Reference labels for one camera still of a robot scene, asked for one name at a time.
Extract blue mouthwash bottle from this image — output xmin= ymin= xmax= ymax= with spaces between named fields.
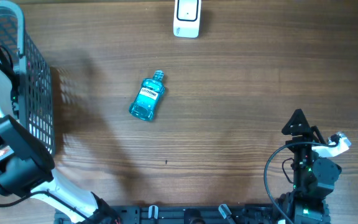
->
xmin=129 ymin=70 xmax=165 ymax=121

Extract white barcode scanner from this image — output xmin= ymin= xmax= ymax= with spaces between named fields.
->
xmin=173 ymin=0 xmax=201 ymax=39

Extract grey plastic basket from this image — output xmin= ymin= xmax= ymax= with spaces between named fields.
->
xmin=0 ymin=1 xmax=56 ymax=155

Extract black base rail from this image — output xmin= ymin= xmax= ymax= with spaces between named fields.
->
xmin=53 ymin=203 xmax=332 ymax=224

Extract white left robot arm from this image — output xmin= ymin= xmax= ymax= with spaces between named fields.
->
xmin=0 ymin=45 xmax=121 ymax=223

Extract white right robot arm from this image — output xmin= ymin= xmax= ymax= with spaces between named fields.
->
xmin=273 ymin=109 xmax=351 ymax=224

